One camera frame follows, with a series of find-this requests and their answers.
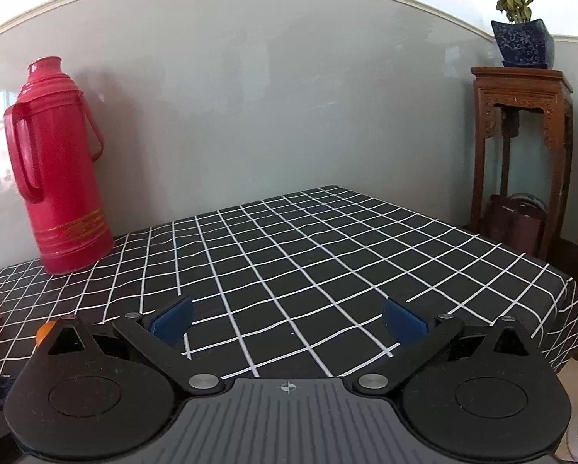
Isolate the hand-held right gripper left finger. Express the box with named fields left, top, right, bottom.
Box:
left=45, top=295, right=222, bottom=396

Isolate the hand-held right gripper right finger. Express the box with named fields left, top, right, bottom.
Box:
left=357, top=297, right=534, bottom=396

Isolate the black white checked tablecloth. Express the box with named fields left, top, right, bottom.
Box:
left=0, top=184, right=578, bottom=382

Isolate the dark red bag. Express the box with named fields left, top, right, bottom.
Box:
left=479, top=193, right=547, bottom=258

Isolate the red thermos flask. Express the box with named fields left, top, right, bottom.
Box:
left=4, top=56, right=115, bottom=275

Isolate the carved wooden plant stand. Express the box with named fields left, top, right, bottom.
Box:
left=470, top=67, right=575, bottom=262

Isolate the potted plant blue pot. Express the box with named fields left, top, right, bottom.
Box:
left=490, top=0, right=555, bottom=69

